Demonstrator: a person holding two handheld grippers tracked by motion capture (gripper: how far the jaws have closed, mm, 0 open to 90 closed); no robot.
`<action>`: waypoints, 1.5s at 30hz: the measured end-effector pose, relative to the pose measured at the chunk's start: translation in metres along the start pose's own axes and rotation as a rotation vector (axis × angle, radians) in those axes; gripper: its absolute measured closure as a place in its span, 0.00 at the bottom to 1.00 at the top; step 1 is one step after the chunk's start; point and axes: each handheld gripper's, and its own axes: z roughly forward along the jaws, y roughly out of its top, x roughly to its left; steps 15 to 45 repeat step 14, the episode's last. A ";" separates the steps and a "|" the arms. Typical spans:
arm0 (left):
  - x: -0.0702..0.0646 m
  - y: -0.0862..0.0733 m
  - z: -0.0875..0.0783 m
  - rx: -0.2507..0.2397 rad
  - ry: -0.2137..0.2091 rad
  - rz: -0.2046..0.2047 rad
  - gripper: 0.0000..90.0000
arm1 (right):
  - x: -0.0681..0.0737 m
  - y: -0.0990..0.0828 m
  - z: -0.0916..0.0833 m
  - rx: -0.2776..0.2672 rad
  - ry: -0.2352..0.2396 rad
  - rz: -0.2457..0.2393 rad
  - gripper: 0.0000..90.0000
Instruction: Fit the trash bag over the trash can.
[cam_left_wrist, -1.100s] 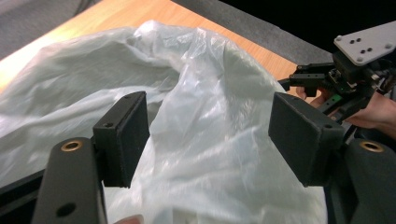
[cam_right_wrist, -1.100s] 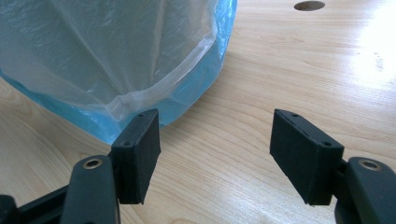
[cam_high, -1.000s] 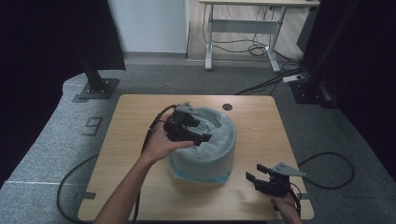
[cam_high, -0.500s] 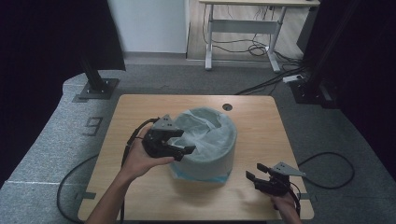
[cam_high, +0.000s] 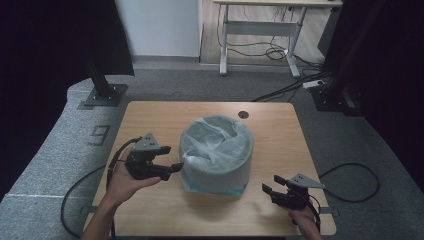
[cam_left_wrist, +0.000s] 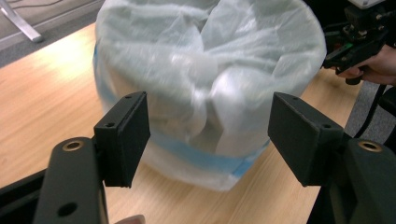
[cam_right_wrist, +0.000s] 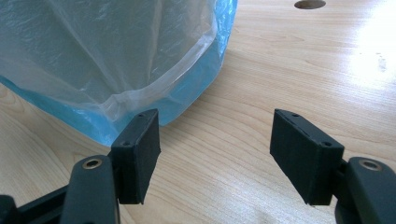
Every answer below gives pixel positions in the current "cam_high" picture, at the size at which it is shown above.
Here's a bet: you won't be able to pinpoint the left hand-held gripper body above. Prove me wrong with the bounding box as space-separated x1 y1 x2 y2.
124 132 171 182

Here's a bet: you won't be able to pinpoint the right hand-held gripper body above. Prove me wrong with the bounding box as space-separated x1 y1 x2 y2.
270 172 327 212

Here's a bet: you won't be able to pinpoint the green plastic bin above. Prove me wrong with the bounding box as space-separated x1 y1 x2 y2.
179 114 254 196

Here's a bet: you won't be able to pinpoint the white plastic bag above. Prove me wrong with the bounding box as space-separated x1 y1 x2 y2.
179 114 255 197

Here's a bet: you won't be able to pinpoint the person's right hand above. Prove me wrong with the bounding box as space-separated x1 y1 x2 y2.
283 205 323 234

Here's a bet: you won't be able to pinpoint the person's left hand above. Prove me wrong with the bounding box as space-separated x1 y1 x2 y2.
105 148 162 208

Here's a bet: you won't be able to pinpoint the black metal stand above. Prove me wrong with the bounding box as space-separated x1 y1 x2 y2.
83 59 129 108
309 0 388 117

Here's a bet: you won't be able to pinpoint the white power strip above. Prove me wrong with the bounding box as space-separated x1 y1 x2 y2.
302 79 326 90

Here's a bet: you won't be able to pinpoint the white partition panel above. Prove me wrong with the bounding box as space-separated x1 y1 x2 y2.
114 0 204 58

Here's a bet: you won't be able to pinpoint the black curtain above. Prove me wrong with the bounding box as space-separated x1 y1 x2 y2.
324 0 424 194
0 0 135 201

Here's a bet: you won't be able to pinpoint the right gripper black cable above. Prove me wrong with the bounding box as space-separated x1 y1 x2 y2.
308 162 380 233

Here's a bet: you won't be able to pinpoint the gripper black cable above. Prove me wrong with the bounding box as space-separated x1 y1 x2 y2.
60 136 143 239
308 162 380 233

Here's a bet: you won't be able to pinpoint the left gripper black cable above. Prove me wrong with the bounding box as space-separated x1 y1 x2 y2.
60 136 143 239

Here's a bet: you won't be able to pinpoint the bundle of floor cables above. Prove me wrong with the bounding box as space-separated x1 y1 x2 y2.
216 4 334 103

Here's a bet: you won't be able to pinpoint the white metal-frame desk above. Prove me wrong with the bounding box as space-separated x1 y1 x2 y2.
213 0 344 78

